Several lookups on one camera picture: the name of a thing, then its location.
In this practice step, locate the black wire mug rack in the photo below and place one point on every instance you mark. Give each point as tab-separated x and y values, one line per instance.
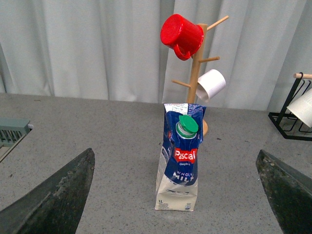
288	124

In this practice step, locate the green plastic crate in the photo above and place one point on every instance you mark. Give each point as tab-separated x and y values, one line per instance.
12	132

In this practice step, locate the cream ribbed hanging mug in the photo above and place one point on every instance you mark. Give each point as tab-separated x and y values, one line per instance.
302	108

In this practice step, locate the wooden mug tree stand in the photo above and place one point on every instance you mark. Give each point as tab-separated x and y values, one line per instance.
197	61

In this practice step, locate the red plastic mug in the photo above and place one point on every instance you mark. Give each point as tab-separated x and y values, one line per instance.
181	35

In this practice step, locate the grey pleated curtain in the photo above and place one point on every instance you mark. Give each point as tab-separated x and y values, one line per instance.
110	49

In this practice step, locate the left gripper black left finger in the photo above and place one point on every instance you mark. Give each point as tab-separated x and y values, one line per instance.
56	205

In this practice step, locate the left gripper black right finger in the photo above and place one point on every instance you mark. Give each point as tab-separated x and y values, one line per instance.
289	193

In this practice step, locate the white mug on tree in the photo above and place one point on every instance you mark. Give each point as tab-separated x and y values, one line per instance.
210	84

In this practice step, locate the blue white milk carton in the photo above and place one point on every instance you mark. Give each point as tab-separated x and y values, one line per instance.
176	180

